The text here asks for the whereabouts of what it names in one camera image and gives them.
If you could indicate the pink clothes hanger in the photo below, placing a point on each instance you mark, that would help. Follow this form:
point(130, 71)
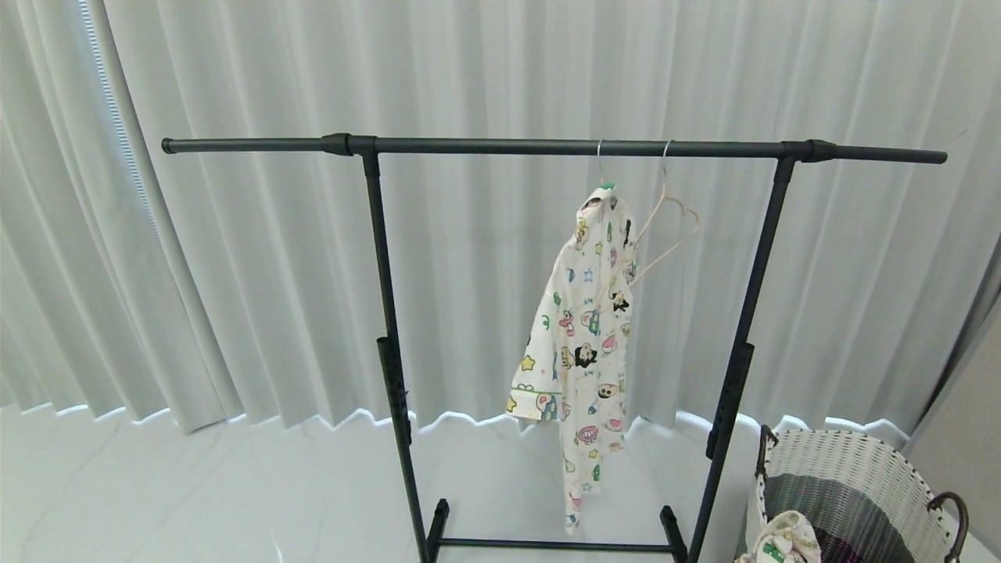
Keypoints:
point(600, 160)
point(663, 205)

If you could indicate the cream printed garment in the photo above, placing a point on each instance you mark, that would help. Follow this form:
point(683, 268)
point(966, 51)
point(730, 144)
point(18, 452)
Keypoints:
point(579, 352)
point(782, 539)

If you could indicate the white laundry basket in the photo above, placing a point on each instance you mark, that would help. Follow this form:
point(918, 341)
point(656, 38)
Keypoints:
point(860, 469)

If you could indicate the black clothes rack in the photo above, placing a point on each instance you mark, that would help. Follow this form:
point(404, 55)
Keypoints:
point(547, 146)

